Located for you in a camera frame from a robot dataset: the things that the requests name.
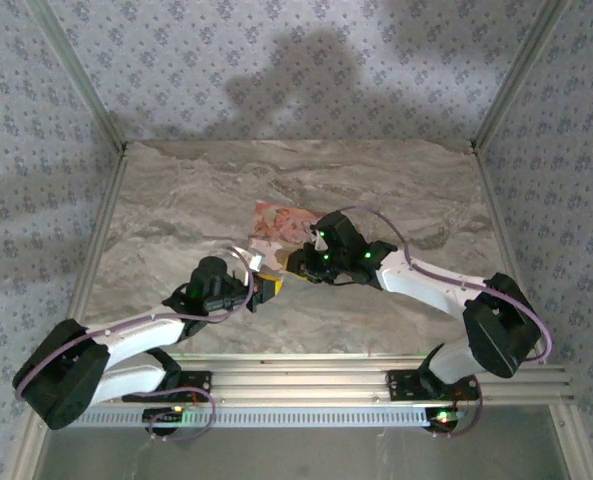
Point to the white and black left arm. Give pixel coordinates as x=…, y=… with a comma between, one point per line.
x=141, y=332

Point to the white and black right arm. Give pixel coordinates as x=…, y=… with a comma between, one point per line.
x=426, y=280

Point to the small circuit board green light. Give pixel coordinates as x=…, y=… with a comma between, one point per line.
x=163, y=416
x=443, y=419

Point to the grey metal sheet panel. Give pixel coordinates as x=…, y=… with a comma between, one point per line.
x=301, y=455

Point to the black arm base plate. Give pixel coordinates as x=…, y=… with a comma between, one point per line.
x=401, y=385
x=191, y=385

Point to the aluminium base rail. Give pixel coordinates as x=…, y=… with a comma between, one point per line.
x=301, y=382

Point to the aluminium side frame rail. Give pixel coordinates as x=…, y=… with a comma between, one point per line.
x=498, y=225
x=97, y=235

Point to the aluminium frame post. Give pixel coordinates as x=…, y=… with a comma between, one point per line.
x=514, y=75
x=92, y=90

